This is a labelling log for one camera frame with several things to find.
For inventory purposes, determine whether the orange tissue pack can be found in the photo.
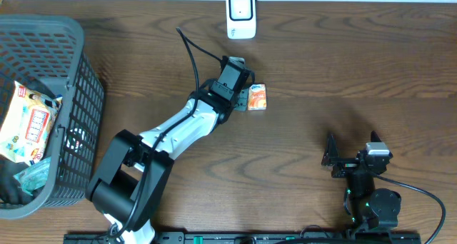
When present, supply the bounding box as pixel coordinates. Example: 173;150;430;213
247;83;267;111

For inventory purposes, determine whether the yellow snack bag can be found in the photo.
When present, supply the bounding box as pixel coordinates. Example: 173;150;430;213
1;81;63;166

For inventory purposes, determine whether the teal wrapper pack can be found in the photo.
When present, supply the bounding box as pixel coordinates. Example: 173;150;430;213
14;157;51;195

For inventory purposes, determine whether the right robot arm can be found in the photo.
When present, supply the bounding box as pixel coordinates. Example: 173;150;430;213
321;131;401;238

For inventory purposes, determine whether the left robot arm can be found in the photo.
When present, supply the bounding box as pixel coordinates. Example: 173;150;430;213
86;56;255;243

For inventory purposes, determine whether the white barcode scanner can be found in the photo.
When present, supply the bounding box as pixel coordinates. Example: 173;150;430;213
226;0;256;39

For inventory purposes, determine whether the grey plastic basket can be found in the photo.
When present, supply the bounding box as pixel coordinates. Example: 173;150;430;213
1;14;104;220

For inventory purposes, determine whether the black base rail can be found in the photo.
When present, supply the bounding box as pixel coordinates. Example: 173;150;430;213
63;230;422;244

